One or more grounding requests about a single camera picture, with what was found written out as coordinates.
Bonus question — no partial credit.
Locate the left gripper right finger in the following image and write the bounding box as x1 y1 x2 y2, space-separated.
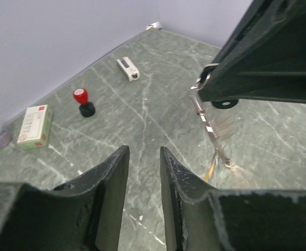
160 146 306 250

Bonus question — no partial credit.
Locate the green white small box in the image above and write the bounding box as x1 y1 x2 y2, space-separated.
17 105 52 149

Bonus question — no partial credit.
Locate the white corner bracket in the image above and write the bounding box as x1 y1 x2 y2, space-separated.
145 21 162 30

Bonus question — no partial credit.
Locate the white plastic clip tool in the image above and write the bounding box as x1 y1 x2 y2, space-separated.
116 56 140 82

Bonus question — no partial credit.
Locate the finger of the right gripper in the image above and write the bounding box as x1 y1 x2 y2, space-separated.
199 1 306 104

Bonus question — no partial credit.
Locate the metal keyring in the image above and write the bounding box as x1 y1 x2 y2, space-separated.
191 63 219 90

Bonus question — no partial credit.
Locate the black key fob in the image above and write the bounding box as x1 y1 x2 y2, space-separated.
211 99 239 109

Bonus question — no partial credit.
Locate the silver keys bunch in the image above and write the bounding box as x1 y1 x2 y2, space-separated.
190 88 253 189

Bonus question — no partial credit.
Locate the red black stamp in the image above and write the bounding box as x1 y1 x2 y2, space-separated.
73 88 96 118

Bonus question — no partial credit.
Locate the yellow tag key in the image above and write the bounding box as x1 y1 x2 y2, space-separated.
204 157 218 182

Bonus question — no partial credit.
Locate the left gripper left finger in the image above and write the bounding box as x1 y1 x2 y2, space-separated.
0 145 130 250

